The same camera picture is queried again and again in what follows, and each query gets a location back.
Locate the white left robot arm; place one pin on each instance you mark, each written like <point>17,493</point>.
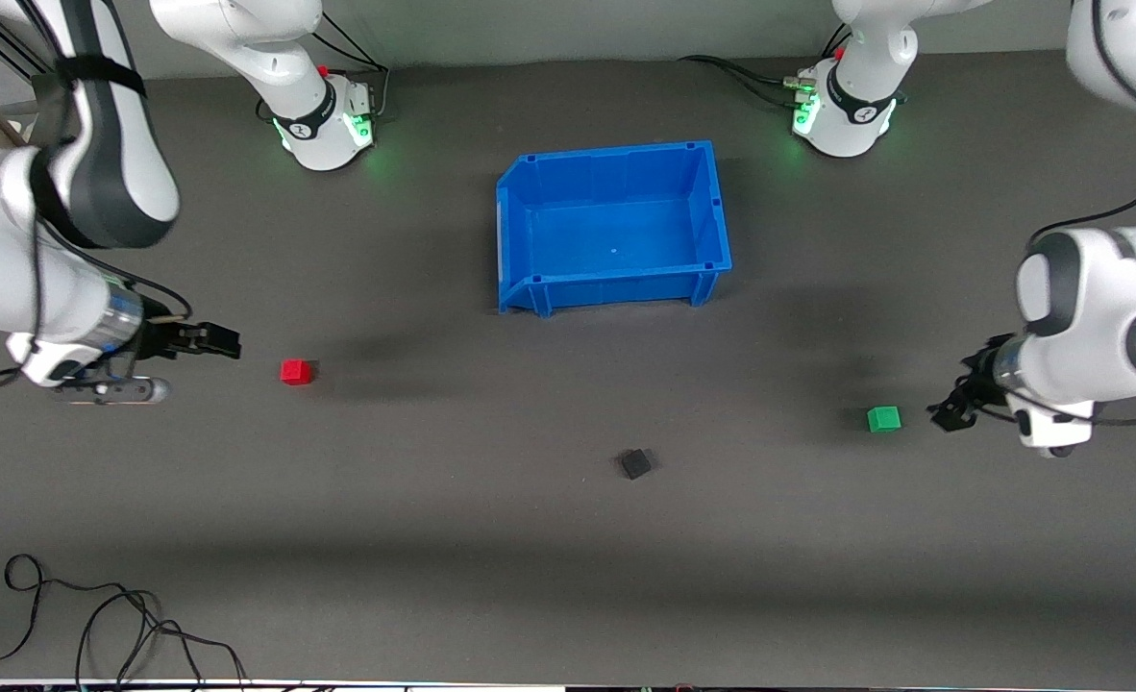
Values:
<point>1106,317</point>

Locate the small black cube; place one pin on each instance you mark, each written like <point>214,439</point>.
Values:
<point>635,464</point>

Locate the small green cube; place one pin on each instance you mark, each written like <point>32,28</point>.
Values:
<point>883,419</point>

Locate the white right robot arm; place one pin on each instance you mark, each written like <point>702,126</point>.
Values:
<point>116,163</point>

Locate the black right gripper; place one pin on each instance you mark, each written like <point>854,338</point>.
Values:
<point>162,338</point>

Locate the small red cube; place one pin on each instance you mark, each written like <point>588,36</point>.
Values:
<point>296,372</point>

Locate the aluminium frame rail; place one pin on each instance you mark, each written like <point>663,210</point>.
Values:
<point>11,58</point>

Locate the blue plastic storage bin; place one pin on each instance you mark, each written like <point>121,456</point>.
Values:
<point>616,240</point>

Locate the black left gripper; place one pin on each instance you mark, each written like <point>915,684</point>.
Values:
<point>975,385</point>

